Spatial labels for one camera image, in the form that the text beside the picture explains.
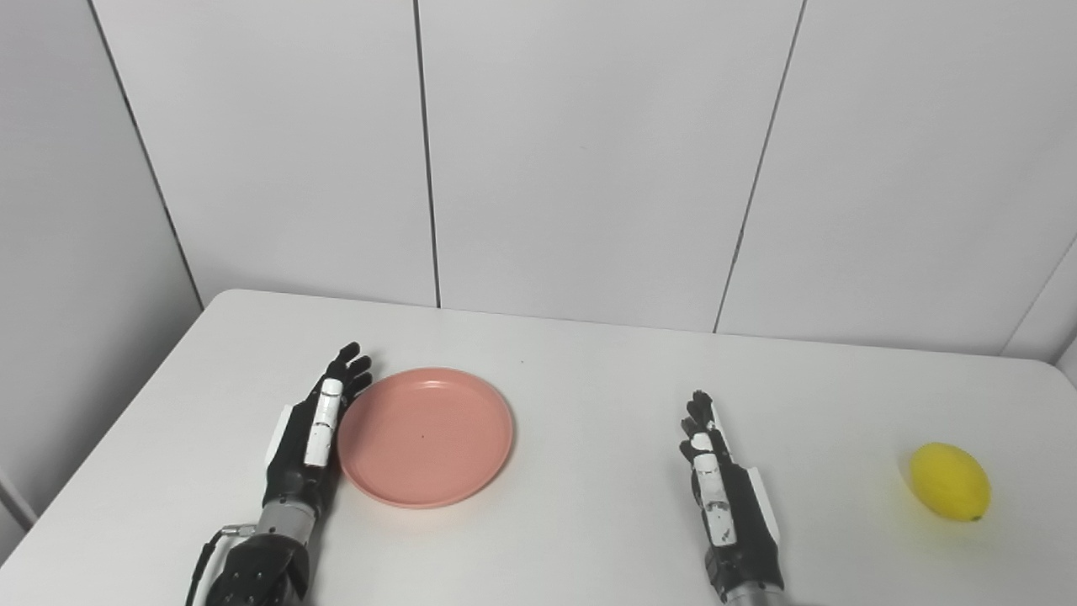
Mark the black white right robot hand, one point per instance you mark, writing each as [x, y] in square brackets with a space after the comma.
[740, 526]

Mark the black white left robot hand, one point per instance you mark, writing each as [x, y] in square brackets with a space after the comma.
[294, 463]

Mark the pink round plate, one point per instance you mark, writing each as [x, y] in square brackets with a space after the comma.
[426, 438]

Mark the yellow lemon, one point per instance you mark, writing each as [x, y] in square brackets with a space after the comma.
[949, 481]

